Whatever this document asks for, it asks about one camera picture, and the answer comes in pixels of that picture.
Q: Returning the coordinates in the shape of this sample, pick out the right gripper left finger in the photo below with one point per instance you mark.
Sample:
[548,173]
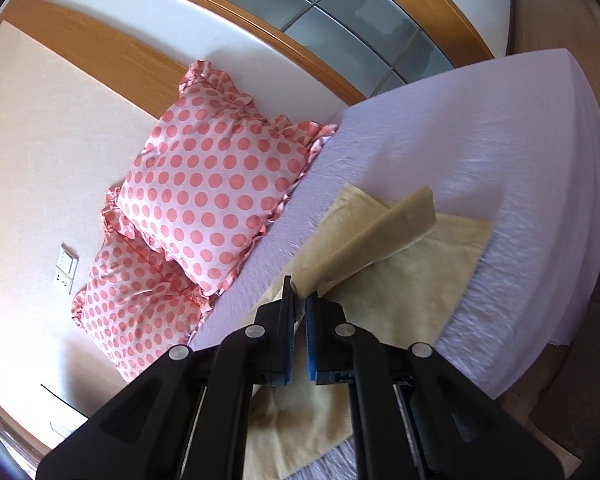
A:
[185,416]

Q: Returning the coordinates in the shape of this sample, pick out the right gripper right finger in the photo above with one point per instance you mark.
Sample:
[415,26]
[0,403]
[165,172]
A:
[414,415]

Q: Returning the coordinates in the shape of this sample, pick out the khaki pants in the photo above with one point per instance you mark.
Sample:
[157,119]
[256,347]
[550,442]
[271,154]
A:
[399,270]

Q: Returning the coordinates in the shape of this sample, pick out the black flat television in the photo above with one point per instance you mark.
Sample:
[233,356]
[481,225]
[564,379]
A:
[63,400]

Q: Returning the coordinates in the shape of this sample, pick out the large pink polka-dot pillow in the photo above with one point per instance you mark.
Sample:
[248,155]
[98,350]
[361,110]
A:
[136,303]

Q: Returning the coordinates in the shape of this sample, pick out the small pink polka-dot pillow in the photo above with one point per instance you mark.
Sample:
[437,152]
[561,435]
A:
[211,178]

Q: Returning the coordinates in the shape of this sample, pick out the lavender bed sheet mattress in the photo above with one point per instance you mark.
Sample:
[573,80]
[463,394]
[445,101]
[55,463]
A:
[515,141]

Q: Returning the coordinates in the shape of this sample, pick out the wooden glass sliding door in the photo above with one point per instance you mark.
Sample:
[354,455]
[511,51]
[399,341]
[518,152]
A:
[361,48]

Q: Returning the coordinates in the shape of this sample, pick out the white wall socket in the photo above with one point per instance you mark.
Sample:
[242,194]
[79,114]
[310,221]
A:
[63,280]

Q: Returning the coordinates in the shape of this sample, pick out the white wall switch panel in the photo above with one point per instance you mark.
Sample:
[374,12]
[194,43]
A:
[67,261]

